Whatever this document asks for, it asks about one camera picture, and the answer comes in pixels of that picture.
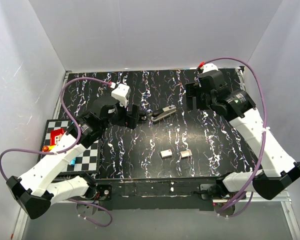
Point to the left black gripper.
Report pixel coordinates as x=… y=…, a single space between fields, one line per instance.
x=129 y=121

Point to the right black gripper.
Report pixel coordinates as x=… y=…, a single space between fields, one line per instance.
x=193 y=89

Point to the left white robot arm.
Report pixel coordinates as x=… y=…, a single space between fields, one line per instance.
x=35 y=191

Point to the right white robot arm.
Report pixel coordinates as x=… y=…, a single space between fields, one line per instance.
x=277 y=169

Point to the white staple box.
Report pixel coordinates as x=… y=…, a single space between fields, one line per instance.
x=166 y=153

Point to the open staple box tray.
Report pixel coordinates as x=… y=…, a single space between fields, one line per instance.
x=185 y=154

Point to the black white checkerboard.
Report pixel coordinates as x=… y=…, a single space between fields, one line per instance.
x=56 y=162

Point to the blue toy block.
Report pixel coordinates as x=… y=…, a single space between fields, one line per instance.
x=72 y=162

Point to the red toy house block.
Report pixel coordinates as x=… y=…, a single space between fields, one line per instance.
x=55 y=136

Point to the orange toy car base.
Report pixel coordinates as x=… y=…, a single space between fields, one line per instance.
x=47 y=148

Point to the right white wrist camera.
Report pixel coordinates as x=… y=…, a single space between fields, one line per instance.
x=206 y=67

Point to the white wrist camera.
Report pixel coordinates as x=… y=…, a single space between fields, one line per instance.
x=206 y=67
x=121 y=93

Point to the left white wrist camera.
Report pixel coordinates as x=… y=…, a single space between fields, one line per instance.
x=121 y=93

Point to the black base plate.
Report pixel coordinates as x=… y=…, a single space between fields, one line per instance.
x=177 y=193

